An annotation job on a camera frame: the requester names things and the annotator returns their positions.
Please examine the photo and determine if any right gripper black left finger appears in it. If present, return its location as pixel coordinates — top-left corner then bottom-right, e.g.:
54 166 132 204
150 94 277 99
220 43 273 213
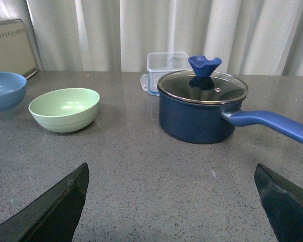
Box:
0 163 89 241

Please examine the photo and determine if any glass pot lid blue knob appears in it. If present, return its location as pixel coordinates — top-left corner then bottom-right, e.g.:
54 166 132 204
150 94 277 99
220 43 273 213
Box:
158 55 248 105

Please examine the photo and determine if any white curtain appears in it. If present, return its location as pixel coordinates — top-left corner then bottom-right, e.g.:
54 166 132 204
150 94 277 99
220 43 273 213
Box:
0 0 303 77

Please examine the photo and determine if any clear plastic container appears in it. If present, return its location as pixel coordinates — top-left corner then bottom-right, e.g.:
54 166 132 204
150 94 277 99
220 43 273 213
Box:
140 51 191 96

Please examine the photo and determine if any dark blue saucepan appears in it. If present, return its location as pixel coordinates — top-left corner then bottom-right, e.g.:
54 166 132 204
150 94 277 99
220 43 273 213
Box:
159 93 303 144

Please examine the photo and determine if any green bowl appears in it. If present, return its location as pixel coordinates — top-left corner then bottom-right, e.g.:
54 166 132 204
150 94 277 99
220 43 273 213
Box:
28 88 100 133

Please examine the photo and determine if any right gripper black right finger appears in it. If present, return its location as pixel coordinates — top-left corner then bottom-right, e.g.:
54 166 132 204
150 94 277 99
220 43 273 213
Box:
254 163 303 241

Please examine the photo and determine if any cream toaster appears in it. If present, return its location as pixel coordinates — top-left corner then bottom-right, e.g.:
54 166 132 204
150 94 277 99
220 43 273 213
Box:
0 18 38 79

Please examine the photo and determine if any blue bowl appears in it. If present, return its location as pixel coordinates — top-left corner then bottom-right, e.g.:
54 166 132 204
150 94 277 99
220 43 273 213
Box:
0 72 27 112

